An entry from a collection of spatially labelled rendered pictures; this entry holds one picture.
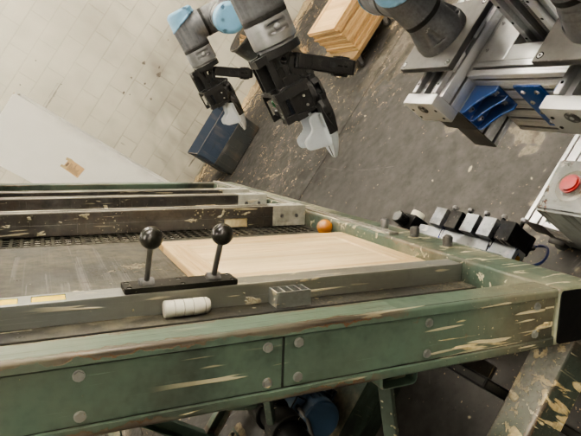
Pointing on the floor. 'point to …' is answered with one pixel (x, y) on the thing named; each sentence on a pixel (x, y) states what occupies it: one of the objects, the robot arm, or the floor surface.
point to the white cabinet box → (60, 149)
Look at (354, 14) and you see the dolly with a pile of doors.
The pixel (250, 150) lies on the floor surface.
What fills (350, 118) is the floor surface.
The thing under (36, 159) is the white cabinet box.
